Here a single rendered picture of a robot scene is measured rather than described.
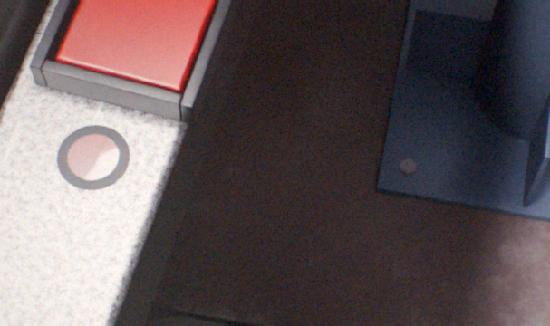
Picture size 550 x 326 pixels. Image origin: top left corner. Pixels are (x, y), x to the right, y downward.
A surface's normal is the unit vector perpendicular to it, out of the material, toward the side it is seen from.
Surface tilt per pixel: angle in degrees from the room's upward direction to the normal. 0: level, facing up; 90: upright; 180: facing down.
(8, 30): 50
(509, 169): 0
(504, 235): 0
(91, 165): 0
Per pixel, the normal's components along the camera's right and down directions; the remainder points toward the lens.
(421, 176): -0.01, -0.44
